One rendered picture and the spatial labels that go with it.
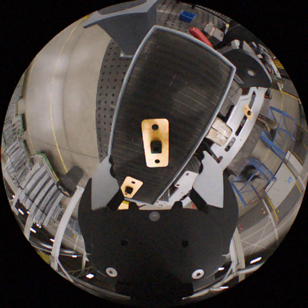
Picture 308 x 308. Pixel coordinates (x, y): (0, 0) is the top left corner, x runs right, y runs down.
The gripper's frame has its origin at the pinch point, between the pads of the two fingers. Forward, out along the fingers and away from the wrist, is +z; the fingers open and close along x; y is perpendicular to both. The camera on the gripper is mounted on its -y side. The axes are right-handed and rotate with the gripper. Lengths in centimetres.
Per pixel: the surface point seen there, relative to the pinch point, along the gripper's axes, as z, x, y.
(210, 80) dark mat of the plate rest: 2.0, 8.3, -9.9
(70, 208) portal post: 34, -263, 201
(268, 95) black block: 20, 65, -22
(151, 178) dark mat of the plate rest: 1.9, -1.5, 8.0
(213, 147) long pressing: 17.5, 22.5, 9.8
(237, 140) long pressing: 17.9, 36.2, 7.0
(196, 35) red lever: 3.1, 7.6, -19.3
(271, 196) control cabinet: 14, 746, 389
